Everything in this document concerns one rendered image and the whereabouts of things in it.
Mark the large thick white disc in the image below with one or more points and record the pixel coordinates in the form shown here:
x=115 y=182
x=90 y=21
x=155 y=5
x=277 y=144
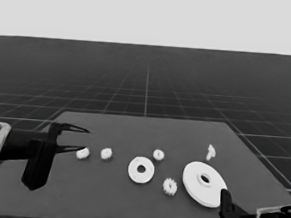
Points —
x=209 y=195

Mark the small white T-shaped piece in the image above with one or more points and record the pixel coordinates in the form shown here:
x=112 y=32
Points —
x=211 y=153

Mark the white round carrier with pins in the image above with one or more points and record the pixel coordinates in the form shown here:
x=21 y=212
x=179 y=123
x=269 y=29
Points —
x=146 y=178

